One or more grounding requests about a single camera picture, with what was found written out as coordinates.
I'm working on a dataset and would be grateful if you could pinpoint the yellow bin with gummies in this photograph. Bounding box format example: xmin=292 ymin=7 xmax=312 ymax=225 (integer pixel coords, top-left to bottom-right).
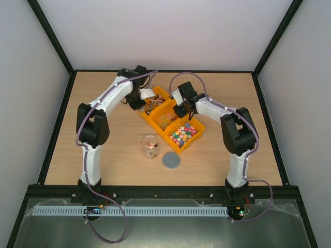
xmin=147 ymin=100 xmax=179 ymax=137

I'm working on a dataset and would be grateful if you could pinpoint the yellow bin with lollipops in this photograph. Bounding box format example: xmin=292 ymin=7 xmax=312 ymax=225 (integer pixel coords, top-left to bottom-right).
xmin=139 ymin=86 xmax=176 ymax=124

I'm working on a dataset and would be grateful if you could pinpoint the yellow bin with colourful candies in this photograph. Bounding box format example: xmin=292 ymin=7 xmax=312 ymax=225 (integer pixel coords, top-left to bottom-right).
xmin=162 ymin=115 xmax=205 ymax=154

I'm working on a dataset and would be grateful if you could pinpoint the metal scoop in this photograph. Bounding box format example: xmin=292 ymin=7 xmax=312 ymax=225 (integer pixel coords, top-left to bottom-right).
xmin=143 ymin=99 xmax=162 ymax=112

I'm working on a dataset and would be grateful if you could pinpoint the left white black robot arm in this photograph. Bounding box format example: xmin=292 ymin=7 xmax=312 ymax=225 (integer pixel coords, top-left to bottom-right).
xmin=76 ymin=65 xmax=156 ymax=197

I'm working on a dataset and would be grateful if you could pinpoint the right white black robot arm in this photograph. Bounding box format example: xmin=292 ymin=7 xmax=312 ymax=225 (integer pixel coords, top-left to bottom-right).
xmin=170 ymin=82 xmax=259 ymax=203

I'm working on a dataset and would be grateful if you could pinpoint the clear plastic jar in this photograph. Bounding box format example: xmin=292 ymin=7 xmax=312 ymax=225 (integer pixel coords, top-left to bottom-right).
xmin=141 ymin=134 xmax=159 ymax=159

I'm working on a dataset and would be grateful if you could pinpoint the grey round jar lid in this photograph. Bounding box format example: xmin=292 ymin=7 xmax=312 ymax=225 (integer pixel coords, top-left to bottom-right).
xmin=162 ymin=152 xmax=180 ymax=169

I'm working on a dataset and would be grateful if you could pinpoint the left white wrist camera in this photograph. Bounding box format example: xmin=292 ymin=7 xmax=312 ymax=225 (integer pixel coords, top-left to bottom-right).
xmin=140 ymin=88 xmax=155 ymax=100

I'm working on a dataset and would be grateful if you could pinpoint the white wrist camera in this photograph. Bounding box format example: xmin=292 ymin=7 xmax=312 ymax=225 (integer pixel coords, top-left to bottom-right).
xmin=140 ymin=88 xmax=155 ymax=100
xmin=170 ymin=89 xmax=184 ymax=106

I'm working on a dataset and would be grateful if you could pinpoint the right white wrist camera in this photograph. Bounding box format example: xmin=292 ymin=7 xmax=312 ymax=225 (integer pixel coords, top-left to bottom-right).
xmin=170 ymin=89 xmax=184 ymax=106

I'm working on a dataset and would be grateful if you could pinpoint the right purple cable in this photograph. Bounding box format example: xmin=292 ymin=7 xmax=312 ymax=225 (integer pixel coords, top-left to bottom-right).
xmin=169 ymin=72 xmax=274 ymax=224

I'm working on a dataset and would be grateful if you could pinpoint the purple cable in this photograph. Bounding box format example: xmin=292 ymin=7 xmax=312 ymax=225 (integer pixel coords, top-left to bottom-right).
xmin=74 ymin=70 xmax=128 ymax=243
xmin=169 ymin=72 xmax=274 ymax=224

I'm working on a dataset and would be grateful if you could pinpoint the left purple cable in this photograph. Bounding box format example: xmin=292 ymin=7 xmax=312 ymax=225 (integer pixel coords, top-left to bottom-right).
xmin=74 ymin=70 xmax=128 ymax=243

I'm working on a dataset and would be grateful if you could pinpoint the black front mounting rail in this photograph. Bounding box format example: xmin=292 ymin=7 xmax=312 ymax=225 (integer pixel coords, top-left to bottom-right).
xmin=24 ymin=184 xmax=303 ymax=205

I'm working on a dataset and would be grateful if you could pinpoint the grey slotted cable duct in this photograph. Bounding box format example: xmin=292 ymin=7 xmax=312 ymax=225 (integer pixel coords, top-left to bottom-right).
xmin=32 ymin=206 xmax=228 ymax=217

